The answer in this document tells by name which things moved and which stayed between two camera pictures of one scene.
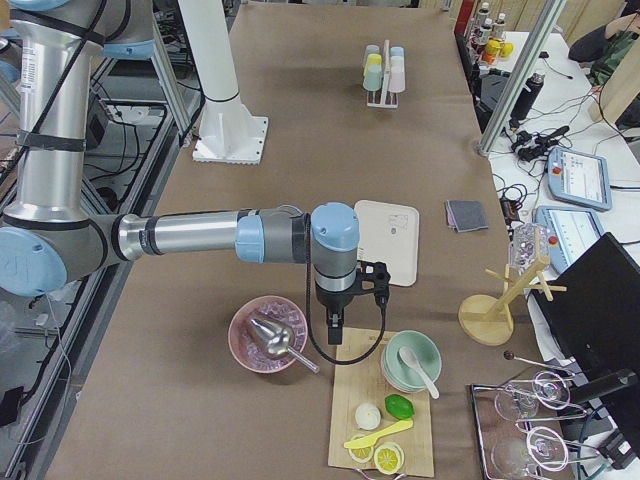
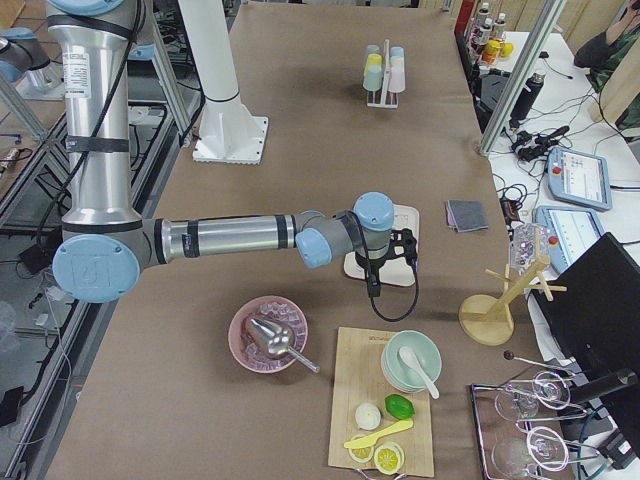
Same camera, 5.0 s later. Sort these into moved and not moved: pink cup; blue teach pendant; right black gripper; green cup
Moved: right black gripper
Not moved: blue teach pendant; pink cup; green cup
